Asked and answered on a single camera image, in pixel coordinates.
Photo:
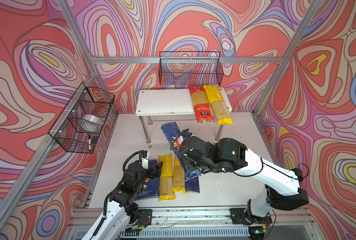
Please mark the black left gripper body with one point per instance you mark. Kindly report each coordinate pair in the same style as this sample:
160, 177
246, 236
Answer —
149, 173

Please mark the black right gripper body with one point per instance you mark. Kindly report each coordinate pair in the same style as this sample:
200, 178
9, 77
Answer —
191, 165

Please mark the yellow Pastatime spaghetti bag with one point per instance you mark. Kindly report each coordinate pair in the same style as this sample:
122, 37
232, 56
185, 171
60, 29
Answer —
178, 177
166, 178
218, 105

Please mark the dark blue Barilla spaghetti box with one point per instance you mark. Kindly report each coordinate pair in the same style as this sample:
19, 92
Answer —
174, 137

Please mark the blue Ankara spaghetti bag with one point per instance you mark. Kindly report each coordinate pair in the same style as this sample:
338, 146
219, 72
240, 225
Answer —
192, 185

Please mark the red spaghetti bag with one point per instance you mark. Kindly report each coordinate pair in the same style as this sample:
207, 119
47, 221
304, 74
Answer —
200, 104

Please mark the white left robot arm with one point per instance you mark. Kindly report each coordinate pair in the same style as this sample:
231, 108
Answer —
119, 208

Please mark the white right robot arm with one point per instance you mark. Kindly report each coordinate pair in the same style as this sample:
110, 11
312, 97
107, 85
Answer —
282, 189

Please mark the white two-tier shelf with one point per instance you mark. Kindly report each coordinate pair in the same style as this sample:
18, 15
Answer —
158, 107

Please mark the blue Barilla rigatoni box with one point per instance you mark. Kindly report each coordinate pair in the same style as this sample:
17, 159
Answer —
149, 189

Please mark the black marker pen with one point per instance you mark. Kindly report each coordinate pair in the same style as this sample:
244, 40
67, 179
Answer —
89, 143

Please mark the silver tape roll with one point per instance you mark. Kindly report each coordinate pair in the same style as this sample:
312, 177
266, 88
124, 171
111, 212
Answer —
93, 119

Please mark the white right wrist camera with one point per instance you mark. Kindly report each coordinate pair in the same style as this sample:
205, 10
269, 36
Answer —
184, 134

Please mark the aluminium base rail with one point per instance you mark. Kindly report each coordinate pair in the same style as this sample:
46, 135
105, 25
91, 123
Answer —
214, 223

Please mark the black wire basket back wall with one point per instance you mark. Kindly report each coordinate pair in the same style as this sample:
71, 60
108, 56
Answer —
181, 69

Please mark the black wire basket wall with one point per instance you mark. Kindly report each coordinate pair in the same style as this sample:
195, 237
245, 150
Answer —
181, 69
70, 131

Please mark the black wire basket left wall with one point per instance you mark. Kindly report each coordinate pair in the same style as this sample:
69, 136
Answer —
70, 131

